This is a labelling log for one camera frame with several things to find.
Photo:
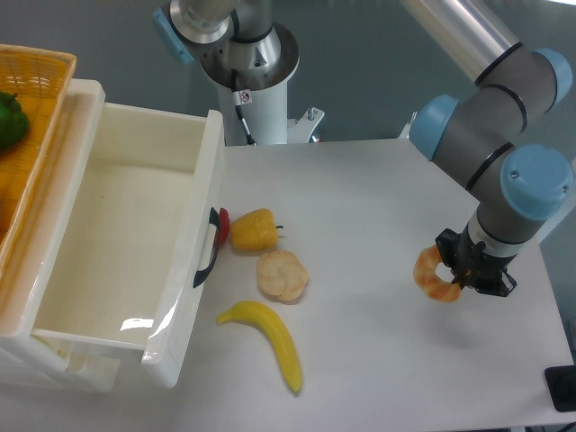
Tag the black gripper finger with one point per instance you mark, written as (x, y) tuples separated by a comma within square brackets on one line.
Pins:
[(462, 277), (445, 249)]

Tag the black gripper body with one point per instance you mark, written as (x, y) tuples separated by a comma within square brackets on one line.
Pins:
[(490, 273)]

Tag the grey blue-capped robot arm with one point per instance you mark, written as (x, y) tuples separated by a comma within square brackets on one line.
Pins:
[(518, 188)]

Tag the open white plastic drawer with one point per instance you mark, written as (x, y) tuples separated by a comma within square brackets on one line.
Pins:
[(123, 276)]

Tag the black device at table edge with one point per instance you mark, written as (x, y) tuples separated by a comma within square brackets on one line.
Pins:
[(560, 382)]

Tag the round beige bread roll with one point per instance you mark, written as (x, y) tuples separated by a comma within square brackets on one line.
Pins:
[(281, 275)]

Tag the yellow bell pepper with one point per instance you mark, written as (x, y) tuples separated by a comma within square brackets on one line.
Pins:
[(254, 231)]

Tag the yellow banana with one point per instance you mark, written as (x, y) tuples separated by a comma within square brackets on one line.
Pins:
[(261, 317)]

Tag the red toy vegetable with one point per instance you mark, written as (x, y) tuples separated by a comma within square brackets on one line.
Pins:
[(224, 220)]

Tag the orange woven plastic basket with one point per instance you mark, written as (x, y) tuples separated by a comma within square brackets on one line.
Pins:
[(40, 79)]

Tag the green bell pepper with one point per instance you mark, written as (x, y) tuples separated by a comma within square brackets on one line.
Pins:
[(15, 124)]

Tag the white table mounting bracket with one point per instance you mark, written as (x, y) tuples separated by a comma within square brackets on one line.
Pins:
[(302, 130)]

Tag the black drawer handle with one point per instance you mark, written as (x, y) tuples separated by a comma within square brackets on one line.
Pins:
[(212, 249)]

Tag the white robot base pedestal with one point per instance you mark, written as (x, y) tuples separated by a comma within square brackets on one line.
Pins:
[(251, 81)]

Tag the white drawer cabinet frame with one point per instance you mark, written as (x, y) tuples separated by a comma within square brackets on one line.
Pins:
[(25, 359)]

